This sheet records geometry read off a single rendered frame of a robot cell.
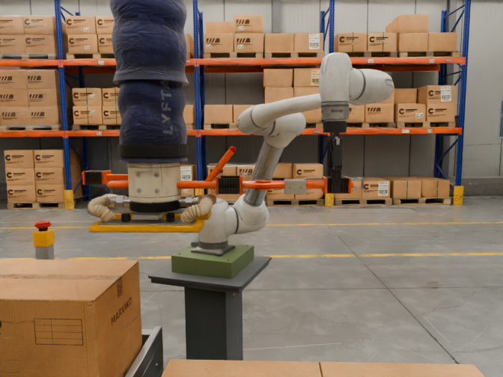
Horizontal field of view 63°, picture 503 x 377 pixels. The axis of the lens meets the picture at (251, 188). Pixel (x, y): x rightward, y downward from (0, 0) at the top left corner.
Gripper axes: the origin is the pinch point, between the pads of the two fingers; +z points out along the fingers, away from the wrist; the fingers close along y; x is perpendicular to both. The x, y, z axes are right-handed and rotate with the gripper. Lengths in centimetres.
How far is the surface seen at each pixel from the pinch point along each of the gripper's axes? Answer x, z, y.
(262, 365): -24, 73, -14
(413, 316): 94, 127, -182
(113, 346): -73, 53, 9
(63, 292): -85, 32, 16
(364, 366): 15, 73, -15
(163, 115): -54, -22, 9
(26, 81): -505, -132, -685
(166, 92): -53, -29, 9
